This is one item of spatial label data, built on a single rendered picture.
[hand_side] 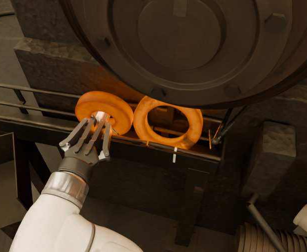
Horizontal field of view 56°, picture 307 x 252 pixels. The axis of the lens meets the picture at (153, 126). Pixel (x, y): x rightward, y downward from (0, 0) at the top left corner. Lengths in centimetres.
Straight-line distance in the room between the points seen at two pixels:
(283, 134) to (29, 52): 68
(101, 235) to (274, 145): 43
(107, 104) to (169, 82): 27
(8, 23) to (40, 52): 201
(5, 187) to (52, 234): 36
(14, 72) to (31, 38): 140
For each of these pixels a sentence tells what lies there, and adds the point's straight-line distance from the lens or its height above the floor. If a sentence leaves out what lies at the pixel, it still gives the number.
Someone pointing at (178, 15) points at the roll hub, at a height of 115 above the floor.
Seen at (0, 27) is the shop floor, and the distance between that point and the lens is 283.
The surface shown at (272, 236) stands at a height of 57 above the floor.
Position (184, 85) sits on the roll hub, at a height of 101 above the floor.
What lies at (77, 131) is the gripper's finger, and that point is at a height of 78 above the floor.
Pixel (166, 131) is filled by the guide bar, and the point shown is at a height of 70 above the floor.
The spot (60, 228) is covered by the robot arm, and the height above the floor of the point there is 79.
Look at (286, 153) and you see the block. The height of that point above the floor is 80.
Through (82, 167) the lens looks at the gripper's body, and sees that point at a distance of 66.
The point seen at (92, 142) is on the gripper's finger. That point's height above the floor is 79.
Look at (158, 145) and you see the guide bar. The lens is 77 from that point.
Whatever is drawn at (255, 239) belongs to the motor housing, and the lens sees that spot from 90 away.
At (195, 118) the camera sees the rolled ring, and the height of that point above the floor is 79.
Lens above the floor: 134
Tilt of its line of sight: 51 degrees down
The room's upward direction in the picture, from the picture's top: straight up
